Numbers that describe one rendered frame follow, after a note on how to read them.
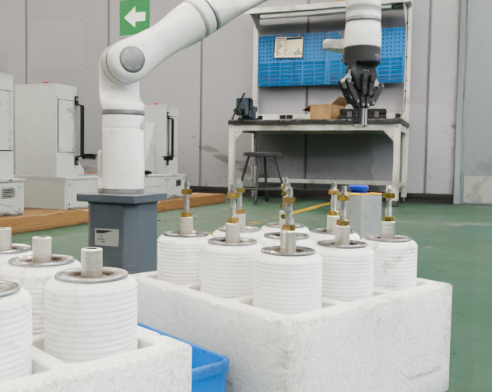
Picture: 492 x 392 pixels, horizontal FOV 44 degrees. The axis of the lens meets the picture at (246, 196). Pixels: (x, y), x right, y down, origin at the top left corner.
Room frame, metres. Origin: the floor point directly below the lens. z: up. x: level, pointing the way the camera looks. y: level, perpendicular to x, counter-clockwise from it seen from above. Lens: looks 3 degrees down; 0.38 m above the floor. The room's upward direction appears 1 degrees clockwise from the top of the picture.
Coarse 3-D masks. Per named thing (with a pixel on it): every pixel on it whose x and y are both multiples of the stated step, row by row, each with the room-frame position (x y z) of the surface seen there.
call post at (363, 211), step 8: (336, 200) 1.24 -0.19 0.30; (352, 200) 1.21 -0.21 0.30; (360, 200) 1.20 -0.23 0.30; (368, 200) 1.21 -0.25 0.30; (376, 200) 1.23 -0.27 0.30; (336, 208) 1.24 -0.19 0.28; (352, 208) 1.21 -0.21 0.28; (360, 208) 1.20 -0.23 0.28; (368, 208) 1.21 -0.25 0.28; (376, 208) 1.23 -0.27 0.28; (352, 216) 1.21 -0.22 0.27; (360, 216) 1.20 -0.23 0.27; (368, 216) 1.21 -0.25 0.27; (376, 216) 1.23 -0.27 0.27; (352, 224) 1.21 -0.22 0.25; (360, 224) 1.20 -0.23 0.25; (368, 224) 1.21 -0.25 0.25; (376, 224) 1.23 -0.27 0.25; (360, 232) 1.20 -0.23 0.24; (368, 232) 1.21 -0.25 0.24; (376, 232) 1.23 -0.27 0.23
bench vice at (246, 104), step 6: (240, 102) 5.51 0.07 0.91; (246, 102) 5.61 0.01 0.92; (252, 102) 5.72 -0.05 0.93; (234, 108) 5.57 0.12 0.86; (240, 108) 5.55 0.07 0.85; (246, 108) 5.61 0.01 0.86; (252, 108) 5.72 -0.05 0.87; (234, 114) 5.53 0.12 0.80; (240, 114) 5.62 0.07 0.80; (246, 114) 5.62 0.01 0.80; (252, 114) 5.74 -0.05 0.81
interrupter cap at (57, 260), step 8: (24, 256) 0.74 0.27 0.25; (56, 256) 0.74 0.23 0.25; (64, 256) 0.75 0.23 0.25; (16, 264) 0.68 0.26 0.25; (24, 264) 0.68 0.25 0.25; (32, 264) 0.68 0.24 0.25; (40, 264) 0.68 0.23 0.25; (48, 264) 0.69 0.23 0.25; (56, 264) 0.69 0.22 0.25; (64, 264) 0.70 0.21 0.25
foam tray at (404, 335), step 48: (144, 288) 0.96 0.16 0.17; (192, 288) 0.93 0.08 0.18; (432, 288) 0.94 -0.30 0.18; (192, 336) 0.86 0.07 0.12; (240, 336) 0.78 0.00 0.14; (288, 336) 0.72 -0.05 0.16; (336, 336) 0.78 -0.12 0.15; (384, 336) 0.85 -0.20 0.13; (432, 336) 0.94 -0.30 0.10; (240, 384) 0.78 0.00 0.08; (288, 384) 0.72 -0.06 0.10; (336, 384) 0.78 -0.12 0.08; (384, 384) 0.86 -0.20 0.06; (432, 384) 0.95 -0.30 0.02
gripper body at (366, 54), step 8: (344, 48) 1.24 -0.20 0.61; (352, 48) 1.22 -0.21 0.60; (360, 48) 1.21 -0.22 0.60; (368, 48) 1.21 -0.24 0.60; (376, 48) 1.22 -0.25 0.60; (344, 56) 1.24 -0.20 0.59; (352, 56) 1.22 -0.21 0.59; (360, 56) 1.21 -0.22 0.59; (368, 56) 1.21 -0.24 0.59; (376, 56) 1.22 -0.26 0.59; (344, 64) 1.25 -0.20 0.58; (352, 64) 1.22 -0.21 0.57; (360, 64) 1.22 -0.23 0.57; (368, 64) 1.23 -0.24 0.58; (376, 64) 1.23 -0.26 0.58; (352, 72) 1.21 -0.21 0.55; (360, 72) 1.23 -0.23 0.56; (368, 72) 1.24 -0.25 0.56; (376, 72) 1.26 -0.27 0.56; (352, 80) 1.23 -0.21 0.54; (360, 80) 1.23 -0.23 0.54; (360, 88) 1.23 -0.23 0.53
